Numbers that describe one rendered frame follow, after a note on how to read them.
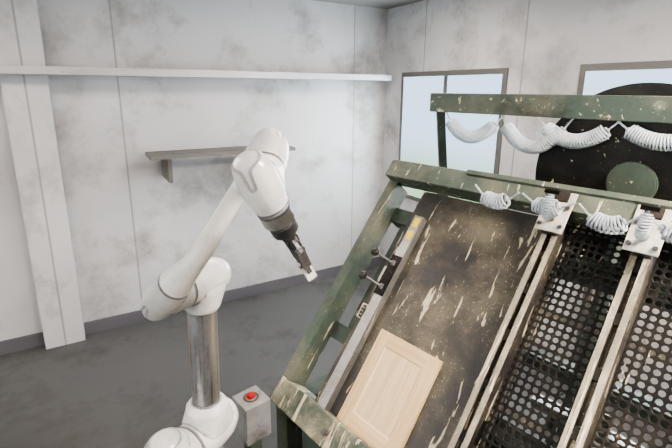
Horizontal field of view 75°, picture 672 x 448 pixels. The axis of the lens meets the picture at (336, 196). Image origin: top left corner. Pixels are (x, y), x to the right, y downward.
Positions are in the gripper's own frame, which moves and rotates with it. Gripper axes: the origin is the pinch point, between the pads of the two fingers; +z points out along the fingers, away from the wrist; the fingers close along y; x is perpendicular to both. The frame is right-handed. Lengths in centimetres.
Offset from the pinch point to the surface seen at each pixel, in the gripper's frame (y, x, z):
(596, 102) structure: 6, -138, 24
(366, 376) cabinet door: 11, -1, 80
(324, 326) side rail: 46, -1, 80
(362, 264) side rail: 55, -34, 72
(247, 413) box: 29, 46, 73
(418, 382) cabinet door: -8, -15, 75
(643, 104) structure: -11, -142, 23
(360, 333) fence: 26, -10, 74
